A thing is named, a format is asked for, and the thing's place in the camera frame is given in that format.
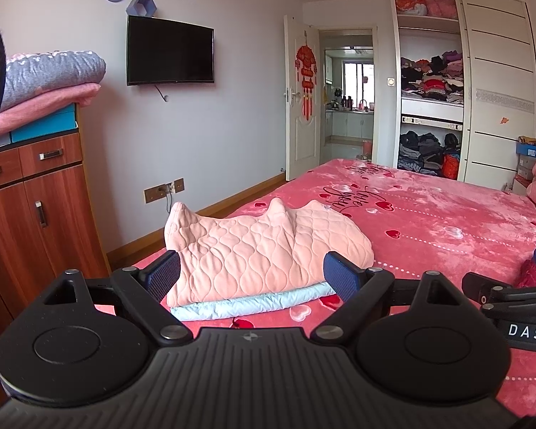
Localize black wall television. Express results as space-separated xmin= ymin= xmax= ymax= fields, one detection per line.
xmin=126 ymin=15 xmax=215 ymax=87

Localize pink fluffy stored quilt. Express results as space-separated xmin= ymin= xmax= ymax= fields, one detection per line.
xmin=422 ymin=0 xmax=460 ymax=19

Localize orange bag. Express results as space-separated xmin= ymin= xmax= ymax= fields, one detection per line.
xmin=442 ymin=154 xmax=462 ymax=180

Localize pile of mixed folded clothes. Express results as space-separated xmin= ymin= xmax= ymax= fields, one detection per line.
xmin=399 ymin=49 xmax=465 ymax=103

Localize purple hexagon wall shelf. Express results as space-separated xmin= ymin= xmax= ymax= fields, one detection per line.
xmin=126 ymin=0 xmax=158 ymax=18

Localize red patterned folded quilt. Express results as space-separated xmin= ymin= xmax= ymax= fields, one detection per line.
xmin=394 ymin=0 xmax=430 ymax=15

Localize teal storage box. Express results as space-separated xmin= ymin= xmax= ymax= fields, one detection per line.
xmin=10 ymin=103 xmax=79 ymax=144

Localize kitchen window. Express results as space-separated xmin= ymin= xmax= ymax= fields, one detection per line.
xmin=343 ymin=63 xmax=375 ymax=99

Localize red knot door ornament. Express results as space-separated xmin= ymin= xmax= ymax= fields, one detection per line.
xmin=295 ymin=31 xmax=318 ymax=121

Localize white wardrobe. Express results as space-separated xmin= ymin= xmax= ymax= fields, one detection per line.
xmin=386 ymin=0 xmax=536 ymax=191

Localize wooden cabinet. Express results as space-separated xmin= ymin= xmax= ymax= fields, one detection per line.
xmin=0 ymin=129 xmax=112 ymax=349

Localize pink folded blanket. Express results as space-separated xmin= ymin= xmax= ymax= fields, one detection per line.
xmin=0 ymin=83 xmax=103 ymax=139

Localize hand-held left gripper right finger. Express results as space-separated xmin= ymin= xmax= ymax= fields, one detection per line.
xmin=310 ymin=251 xmax=467 ymax=346

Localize pink quilted garment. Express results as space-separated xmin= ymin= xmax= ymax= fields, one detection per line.
xmin=163 ymin=197 xmax=375 ymax=308

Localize long gold wall socket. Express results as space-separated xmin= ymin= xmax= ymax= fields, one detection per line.
xmin=144 ymin=184 xmax=173 ymax=204

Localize white kitchen cabinet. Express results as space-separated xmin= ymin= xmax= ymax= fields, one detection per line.
xmin=325 ymin=109 xmax=376 ymax=141

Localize bed with pink cover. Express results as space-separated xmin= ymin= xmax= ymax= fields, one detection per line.
xmin=129 ymin=157 xmax=536 ymax=412

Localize white wardrobe sliding door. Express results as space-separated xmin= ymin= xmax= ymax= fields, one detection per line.
xmin=456 ymin=0 xmax=536 ymax=191

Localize grey blue folded quilt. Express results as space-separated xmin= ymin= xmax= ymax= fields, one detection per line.
xmin=0 ymin=50 xmax=107 ymax=112

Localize pile of dark clothes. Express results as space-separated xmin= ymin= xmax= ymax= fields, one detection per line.
xmin=397 ymin=129 xmax=463 ymax=180

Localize light blue quilted garment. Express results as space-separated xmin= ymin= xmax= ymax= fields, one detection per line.
xmin=170 ymin=281 xmax=340 ymax=321

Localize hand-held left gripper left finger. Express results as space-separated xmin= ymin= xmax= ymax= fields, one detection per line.
xmin=36 ymin=249 xmax=194 ymax=347

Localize white room door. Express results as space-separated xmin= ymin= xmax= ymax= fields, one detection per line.
xmin=283 ymin=14 xmax=322 ymax=182

